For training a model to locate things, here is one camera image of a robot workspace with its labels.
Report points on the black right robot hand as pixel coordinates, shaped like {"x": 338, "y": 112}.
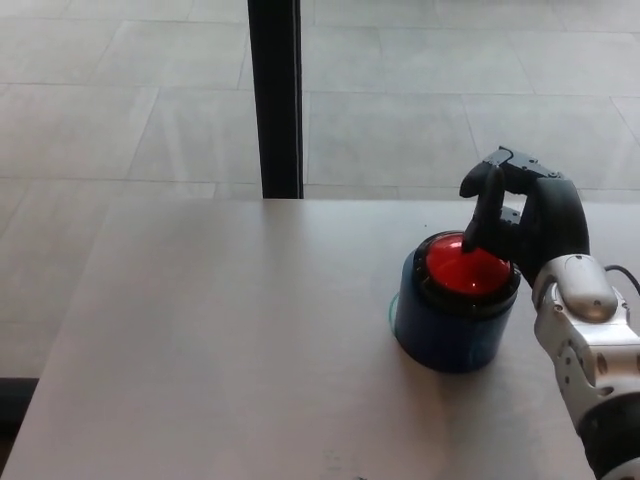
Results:
{"x": 547, "y": 220}

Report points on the red dome push button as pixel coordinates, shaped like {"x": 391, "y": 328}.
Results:
{"x": 462, "y": 272}

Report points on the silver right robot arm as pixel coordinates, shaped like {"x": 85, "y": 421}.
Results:
{"x": 585, "y": 320}

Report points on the blue cylindrical button base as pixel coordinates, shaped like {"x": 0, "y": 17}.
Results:
{"x": 445, "y": 337}

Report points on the black vertical post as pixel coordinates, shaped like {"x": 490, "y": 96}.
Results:
{"x": 277, "y": 100}

